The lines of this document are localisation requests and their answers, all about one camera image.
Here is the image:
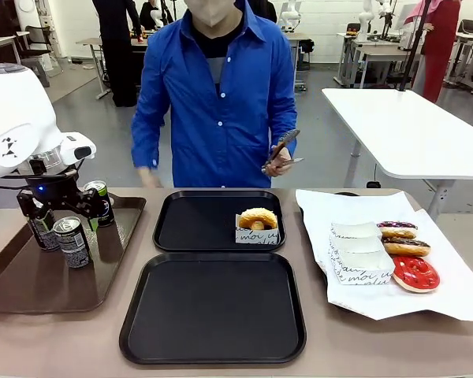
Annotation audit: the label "black green soda can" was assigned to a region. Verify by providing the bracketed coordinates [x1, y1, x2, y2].
[53, 216, 94, 269]
[82, 180, 116, 228]
[26, 212, 60, 252]

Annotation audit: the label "plain glazed donut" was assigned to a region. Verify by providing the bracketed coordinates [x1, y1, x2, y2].
[238, 207, 279, 232]

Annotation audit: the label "red iced donut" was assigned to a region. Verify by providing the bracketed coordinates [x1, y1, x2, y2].
[391, 254, 441, 293]

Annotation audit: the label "white printed paper donut box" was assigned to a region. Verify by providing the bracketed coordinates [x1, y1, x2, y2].
[329, 251, 396, 285]
[330, 220, 382, 239]
[330, 235, 385, 255]

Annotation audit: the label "person's left forearm blue sleeve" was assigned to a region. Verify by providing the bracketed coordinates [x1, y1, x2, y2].
[268, 94, 299, 153]

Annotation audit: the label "white table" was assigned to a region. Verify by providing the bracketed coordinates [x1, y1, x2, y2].
[321, 87, 473, 221]

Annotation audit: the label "glazed donut in paper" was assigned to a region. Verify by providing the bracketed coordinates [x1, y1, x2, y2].
[234, 213, 280, 246]

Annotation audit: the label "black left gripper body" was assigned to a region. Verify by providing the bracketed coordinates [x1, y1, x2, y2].
[25, 176, 80, 206]

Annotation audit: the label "person's right hand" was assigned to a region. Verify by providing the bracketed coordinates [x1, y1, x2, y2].
[136, 165, 165, 189]

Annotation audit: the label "chocolate iced donut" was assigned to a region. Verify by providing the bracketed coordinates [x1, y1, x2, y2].
[381, 235, 432, 258]

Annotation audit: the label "person in black clothes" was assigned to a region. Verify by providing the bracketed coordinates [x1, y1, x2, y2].
[91, 0, 143, 108]

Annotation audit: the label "person in blue shirt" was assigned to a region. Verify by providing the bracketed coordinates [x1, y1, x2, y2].
[130, 0, 299, 189]

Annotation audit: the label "person in red dress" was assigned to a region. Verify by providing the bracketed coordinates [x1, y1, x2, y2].
[404, 0, 463, 104]

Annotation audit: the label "black pole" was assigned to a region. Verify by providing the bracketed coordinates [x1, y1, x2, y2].
[397, 0, 433, 92]

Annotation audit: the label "grey lab table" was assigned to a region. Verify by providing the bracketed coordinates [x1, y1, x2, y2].
[333, 31, 423, 90]
[75, 37, 112, 100]

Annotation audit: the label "white face mask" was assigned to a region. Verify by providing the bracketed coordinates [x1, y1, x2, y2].
[184, 0, 240, 28]

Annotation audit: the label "person's right forearm blue sleeve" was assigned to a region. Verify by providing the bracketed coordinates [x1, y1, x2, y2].
[130, 117, 162, 171]

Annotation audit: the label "black office chair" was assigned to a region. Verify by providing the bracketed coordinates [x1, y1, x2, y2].
[14, 25, 53, 87]

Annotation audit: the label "person's left hand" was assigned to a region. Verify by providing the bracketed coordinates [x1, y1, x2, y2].
[266, 145, 296, 178]

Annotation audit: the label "seated person in black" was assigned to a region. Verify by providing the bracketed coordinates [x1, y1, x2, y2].
[139, 0, 170, 32]

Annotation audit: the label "brown plastic tray with handles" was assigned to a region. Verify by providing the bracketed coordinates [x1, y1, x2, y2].
[0, 192, 147, 315]

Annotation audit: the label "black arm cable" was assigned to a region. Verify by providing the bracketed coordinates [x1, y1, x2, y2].
[0, 169, 79, 190]

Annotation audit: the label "white paper sheet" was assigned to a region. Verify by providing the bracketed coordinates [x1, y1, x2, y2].
[295, 188, 473, 322]

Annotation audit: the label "metal serving tongs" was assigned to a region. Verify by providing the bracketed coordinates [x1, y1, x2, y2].
[261, 128, 305, 175]

